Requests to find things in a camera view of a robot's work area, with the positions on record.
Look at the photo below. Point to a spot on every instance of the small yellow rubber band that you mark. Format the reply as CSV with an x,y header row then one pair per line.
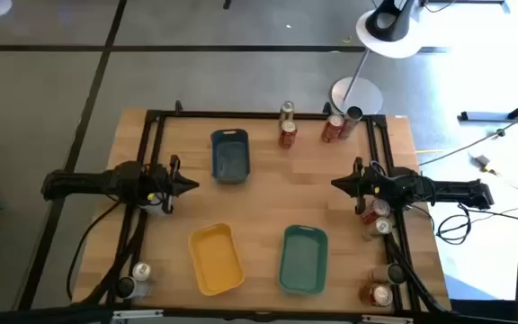
x,y
347,39

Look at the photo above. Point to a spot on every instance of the red soda can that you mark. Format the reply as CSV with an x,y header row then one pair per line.
x,y
378,294
288,135
332,128
373,211

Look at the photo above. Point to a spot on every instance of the dark blue plastic tray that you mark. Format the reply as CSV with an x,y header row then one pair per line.
x,y
229,157

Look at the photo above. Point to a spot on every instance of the yellow plastic tray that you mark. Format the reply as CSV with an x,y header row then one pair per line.
x,y
216,261

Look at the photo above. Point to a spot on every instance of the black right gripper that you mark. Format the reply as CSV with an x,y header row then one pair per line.
x,y
378,184

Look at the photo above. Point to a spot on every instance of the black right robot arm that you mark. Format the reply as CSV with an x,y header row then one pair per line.
x,y
457,191

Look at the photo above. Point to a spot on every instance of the silver metal bracket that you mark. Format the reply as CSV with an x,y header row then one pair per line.
x,y
387,319
137,313

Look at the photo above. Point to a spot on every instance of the grey power adapter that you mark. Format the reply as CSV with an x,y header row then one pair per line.
x,y
481,159

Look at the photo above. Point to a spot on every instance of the black desk foot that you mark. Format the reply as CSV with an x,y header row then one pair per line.
x,y
479,116

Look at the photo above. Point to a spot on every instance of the black aluminium table frame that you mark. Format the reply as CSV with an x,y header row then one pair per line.
x,y
250,115

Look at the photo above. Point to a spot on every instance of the green plastic tray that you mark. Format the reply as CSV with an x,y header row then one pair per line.
x,y
303,261

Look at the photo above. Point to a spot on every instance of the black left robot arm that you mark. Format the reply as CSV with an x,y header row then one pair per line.
x,y
83,184

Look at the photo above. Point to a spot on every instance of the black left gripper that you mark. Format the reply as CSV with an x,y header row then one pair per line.
x,y
162,182

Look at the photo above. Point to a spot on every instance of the silver-top soda can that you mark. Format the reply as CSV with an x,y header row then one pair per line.
x,y
287,110
141,270
379,227

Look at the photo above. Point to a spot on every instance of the white round lamp stand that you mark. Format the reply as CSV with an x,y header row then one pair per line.
x,y
394,50

